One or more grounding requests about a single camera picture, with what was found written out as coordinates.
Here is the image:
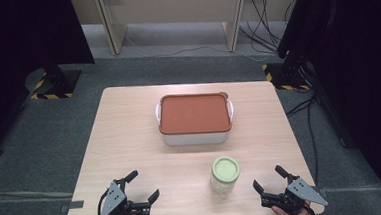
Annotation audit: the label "grey floor cable cover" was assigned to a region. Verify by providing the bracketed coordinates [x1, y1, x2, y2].
[0, 187, 76, 204]

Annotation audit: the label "black floor cables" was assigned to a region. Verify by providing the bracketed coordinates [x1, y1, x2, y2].
[284, 91, 323, 187]

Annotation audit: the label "beige wooden desk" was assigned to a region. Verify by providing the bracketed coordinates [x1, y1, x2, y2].
[70, 0, 304, 62]

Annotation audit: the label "white storage box orange lid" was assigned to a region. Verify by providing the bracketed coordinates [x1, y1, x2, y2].
[154, 90, 237, 148]

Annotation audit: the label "black stand base hazard stripes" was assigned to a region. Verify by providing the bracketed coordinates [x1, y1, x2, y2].
[25, 62, 84, 101]
[261, 54, 313, 95]

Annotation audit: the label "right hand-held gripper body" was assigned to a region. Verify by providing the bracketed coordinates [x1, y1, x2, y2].
[258, 172, 330, 215]

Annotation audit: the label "black curtain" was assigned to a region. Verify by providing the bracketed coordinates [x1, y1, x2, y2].
[0, 0, 101, 159]
[273, 0, 381, 215]

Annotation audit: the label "white floor cable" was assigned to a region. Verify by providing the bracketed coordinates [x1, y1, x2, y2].
[123, 25, 272, 71]

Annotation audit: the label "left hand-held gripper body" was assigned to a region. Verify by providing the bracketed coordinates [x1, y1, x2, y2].
[96, 177, 153, 215]

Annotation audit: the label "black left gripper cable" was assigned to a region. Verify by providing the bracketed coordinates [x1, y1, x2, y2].
[92, 189, 111, 215]

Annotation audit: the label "glass jar with green lid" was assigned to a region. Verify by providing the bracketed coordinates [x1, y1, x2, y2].
[209, 155, 243, 197]

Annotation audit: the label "bundle of black cables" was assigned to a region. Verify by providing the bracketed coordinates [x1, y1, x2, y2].
[236, 0, 306, 57]

